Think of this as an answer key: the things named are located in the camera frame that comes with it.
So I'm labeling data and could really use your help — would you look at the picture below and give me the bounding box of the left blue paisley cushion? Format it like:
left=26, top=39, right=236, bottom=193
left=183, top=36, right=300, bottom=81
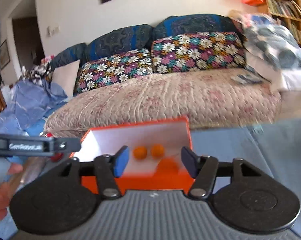
left=83, top=24, right=153, bottom=62

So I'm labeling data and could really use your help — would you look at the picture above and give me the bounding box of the left floral cushion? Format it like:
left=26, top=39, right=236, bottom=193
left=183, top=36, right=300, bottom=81
left=74, top=48, right=153, bottom=94

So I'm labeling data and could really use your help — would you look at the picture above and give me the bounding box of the floral cushion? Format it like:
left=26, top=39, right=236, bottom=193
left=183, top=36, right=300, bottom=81
left=150, top=32, right=246, bottom=74
left=74, top=48, right=153, bottom=94

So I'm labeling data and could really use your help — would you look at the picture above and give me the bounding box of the right blue paisley cushion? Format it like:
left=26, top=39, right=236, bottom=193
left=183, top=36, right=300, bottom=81
left=152, top=14, right=242, bottom=40

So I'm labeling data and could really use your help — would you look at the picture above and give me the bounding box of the right floral cushion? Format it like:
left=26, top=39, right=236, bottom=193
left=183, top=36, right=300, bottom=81
left=150, top=32, right=246, bottom=74

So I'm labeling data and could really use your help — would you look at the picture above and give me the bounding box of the white pillow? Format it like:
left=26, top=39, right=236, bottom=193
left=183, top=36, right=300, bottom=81
left=51, top=60, right=80, bottom=98

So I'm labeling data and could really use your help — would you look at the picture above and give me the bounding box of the small orange mandarin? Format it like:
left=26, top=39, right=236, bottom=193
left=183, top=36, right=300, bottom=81
left=133, top=146, right=148, bottom=160
left=150, top=144, right=165, bottom=159

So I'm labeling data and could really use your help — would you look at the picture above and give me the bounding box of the small framed picture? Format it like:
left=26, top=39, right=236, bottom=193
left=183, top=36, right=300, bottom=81
left=0, top=40, right=11, bottom=70

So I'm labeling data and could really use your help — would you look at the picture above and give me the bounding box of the blue spotted white duvet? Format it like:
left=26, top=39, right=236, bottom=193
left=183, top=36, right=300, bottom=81
left=228, top=10, right=301, bottom=91

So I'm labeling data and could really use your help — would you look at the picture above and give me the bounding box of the far blue paisley cushion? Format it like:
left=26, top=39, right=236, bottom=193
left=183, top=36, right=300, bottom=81
left=50, top=43, right=87, bottom=70

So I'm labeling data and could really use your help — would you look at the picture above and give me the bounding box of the blurred orange fruit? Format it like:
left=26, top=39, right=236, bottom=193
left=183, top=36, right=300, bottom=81
left=156, top=158, right=179, bottom=174

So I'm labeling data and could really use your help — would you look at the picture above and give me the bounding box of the orange cardboard box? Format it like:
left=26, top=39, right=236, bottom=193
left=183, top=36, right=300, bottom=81
left=71, top=117, right=194, bottom=193

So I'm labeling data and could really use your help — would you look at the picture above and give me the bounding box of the crumpled blue sheet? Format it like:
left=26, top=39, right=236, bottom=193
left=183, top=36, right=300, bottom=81
left=0, top=80, right=70, bottom=137

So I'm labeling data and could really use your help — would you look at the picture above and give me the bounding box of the person's left hand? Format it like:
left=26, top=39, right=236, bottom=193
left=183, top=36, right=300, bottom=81
left=0, top=163, right=23, bottom=220

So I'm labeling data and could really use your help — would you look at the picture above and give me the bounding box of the blue paisley cushion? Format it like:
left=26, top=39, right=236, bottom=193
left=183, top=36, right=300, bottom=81
left=50, top=43, right=87, bottom=70
left=152, top=14, right=242, bottom=40
left=83, top=24, right=153, bottom=62

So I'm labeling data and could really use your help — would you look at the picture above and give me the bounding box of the light blue star tablecloth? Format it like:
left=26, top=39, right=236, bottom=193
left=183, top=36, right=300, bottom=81
left=0, top=119, right=301, bottom=239

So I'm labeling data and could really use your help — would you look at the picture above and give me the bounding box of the blue patterned paper on sofa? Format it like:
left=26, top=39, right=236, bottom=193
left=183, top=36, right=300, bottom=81
left=231, top=74, right=263, bottom=85

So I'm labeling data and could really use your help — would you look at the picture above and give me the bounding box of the wall light switch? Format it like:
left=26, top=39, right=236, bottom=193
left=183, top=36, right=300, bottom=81
left=46, top=26, right=60, bottom=37

